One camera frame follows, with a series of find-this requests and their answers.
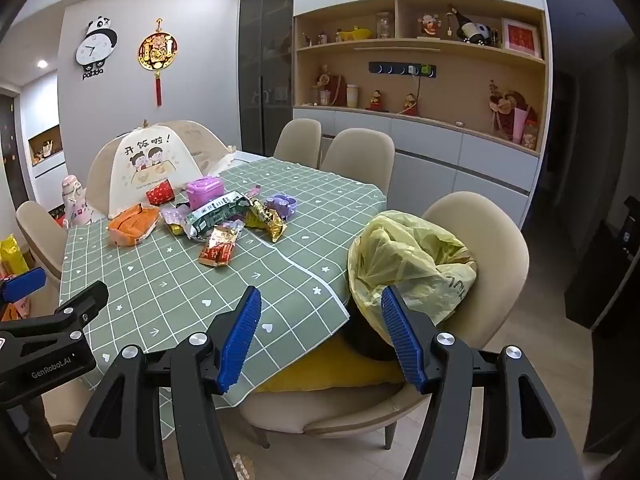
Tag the dark glass cabinet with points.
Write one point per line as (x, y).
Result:
(265, 70)

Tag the yellow seat cushion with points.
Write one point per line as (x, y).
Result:
(325, 367)

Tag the pink plastic container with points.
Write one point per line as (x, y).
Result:
(204, 191)

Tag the red framed picture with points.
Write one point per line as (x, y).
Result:
(521, 37)

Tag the green snack packet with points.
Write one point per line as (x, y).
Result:
(215, 212)

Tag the dark furniture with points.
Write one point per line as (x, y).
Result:
(605, 270)

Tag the small purple wrapper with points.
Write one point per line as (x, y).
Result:
(175, 216)

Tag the black bin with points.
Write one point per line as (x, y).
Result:
(370, 335)

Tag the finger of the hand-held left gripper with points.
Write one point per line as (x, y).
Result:
(22, 283)
(75, 310)

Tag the printed beige food cover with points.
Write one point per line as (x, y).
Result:
(150, 160)

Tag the yellow toy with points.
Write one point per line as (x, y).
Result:
(354, 35)

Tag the panda wall clock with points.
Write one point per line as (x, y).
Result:
(95, 47)

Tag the pink water bottle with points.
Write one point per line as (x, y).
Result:
(76, 202)

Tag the red gold wall ornament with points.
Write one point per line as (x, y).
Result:
(157, 50)

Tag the plain beige food cover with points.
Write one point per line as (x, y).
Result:
(205, 145)

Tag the yellow plastic bag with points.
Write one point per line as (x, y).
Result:
(400, 260)

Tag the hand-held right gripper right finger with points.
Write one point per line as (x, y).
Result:
(405, 340)

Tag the pink candy wrapper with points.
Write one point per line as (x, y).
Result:
(252, 192)

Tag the red white figurine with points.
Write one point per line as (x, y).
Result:
(428, 26)

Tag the beige cup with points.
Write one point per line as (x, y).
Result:
(352, 96)

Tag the green checked tablecloth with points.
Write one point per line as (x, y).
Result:
(280, 270)

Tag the golden yellow snack wrapper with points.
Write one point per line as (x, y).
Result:
(270, 222)

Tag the small red figurine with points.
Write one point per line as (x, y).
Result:
(377, 101)
(409, 105)

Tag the wrapped flower bouquet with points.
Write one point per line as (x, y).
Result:
(512, 115)

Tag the glass jar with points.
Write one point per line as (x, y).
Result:
(384, 25)

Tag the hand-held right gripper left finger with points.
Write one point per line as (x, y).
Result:
(240, 340)

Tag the black power strip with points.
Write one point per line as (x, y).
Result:
(395, 69)

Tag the red snack wrapper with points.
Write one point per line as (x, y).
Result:
(218, 246)

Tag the dried flower arrangement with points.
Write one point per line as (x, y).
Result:
(327, 87)

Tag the red paper packet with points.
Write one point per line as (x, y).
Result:
(160, 192)

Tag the orange snack packet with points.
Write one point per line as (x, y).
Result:
(134, 224)

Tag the panda plush toy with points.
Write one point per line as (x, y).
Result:
(475, 34)

